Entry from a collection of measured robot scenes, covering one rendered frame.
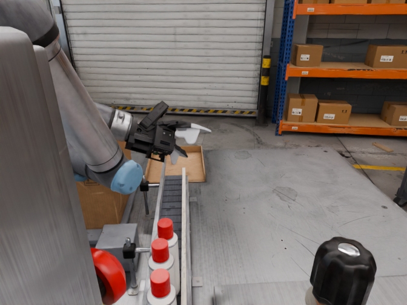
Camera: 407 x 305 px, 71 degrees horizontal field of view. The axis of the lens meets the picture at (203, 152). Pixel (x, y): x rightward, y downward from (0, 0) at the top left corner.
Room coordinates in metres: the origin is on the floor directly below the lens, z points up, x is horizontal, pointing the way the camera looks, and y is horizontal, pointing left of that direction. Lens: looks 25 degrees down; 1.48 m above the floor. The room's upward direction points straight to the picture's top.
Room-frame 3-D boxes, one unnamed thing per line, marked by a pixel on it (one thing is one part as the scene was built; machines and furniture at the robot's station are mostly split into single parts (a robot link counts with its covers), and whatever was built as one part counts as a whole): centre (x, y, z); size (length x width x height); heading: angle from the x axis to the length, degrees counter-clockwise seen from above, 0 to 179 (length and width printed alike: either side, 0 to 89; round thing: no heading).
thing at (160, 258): (0.42, 0.08, 0.98); 0.05 x 0.05 x 0.20
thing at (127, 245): (0.54, 0.16, 0.91); 0.07 x 0.03 x 0.16; 94
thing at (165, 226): (0.48, 0.08, 0.98); 0.05 x 0.05 x 0.20
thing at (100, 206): (0.88, 0.40, 0.99); 0.30 x 0.24 x 0.27; 3
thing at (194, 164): (1.21, 0.13, 0.85); 0.30 x 0.26 x 0.04; 4
